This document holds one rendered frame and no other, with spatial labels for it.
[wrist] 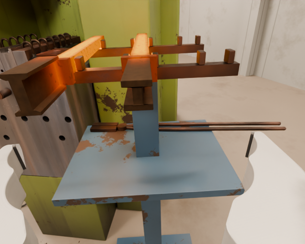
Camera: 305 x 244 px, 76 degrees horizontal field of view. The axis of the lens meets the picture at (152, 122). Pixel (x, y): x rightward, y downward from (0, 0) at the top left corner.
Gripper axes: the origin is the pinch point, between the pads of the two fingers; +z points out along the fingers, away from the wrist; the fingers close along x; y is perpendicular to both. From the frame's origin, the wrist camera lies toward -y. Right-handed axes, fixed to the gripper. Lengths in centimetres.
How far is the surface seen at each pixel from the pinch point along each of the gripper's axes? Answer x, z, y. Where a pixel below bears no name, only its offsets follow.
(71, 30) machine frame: -40, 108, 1
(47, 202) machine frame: -52, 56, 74
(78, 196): -14.7, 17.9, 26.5
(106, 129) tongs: -13, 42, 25
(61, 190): -18.9, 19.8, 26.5
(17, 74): -11.0, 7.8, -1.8
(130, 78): -0.7, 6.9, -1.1
